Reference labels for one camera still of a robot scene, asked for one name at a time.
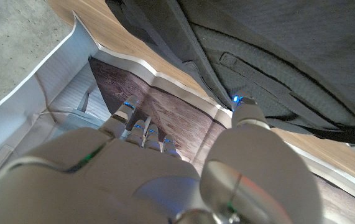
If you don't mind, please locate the printed room backdrop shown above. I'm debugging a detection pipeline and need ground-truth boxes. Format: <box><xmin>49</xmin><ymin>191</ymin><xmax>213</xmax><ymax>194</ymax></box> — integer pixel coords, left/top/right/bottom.
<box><xmin>0</xmin><ymin>12</ymin><xmax>355</xmax><ymax>224</ymax></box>

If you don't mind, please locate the black backpack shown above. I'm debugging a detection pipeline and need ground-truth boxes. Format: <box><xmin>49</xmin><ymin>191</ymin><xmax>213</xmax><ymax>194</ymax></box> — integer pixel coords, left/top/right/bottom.
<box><xmin>104</xmin><ymin>0</ymin><xmax>355</xmax><ymax>146</ymax></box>

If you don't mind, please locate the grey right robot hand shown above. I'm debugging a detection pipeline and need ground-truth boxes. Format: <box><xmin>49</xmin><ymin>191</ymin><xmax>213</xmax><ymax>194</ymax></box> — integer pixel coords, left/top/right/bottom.
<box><xmin>0</xmin><ymin>95</ymin><xmax>324</xmax><ymax>224</ymax></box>

